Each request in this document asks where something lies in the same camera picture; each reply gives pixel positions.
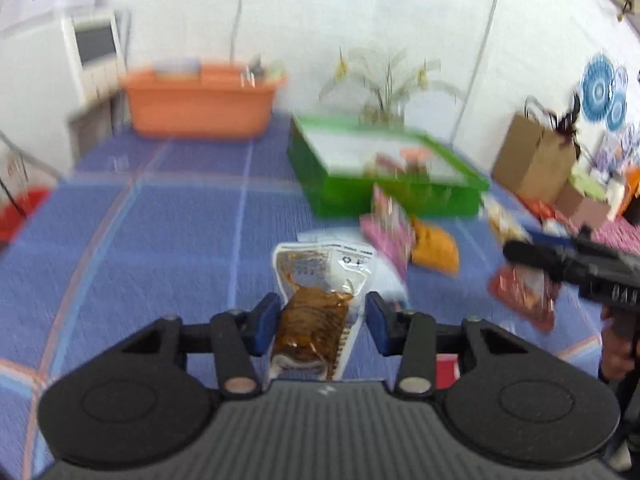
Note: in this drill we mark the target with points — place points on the blue checkered tablecloth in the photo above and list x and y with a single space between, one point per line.
143 228

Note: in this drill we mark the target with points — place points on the glass vase with flowers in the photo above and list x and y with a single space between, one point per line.
390 82

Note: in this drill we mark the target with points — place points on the white machine with screen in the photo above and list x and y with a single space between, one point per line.
59 78

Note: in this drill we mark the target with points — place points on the pink cookie packet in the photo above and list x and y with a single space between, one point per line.
388 229

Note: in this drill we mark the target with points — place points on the green cardboard box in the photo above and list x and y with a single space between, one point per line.
338 161

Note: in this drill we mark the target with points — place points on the red white nuts box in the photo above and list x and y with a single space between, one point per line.
447 370

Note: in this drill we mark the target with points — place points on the brown sauce snack packet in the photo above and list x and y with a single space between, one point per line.
317 327

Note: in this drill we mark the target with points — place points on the dark purple plant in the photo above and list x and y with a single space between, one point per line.
565 125

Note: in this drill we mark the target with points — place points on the brown paper bag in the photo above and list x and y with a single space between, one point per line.
533 163

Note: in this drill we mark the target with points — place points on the cracker packet with barcode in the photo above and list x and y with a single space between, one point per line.
504 227

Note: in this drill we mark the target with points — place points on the dark red jerky bag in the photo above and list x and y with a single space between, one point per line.
528 292

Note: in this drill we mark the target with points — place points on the white plastic packet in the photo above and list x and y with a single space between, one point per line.
356 266

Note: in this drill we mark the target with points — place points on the blue round wall ornament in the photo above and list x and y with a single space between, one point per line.
603 93

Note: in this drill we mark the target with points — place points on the orange yellow snack packet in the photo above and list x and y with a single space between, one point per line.
434 248

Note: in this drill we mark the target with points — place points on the orange plastic basin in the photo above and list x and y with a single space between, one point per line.
219 102

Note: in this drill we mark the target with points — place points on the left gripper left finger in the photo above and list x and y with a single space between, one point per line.
234 338

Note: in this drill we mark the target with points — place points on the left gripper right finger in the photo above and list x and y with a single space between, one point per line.
416 338

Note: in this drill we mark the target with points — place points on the red plastic bucket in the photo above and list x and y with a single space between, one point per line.
14 218

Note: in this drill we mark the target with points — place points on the orange peanut packet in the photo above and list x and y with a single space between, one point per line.
416 160

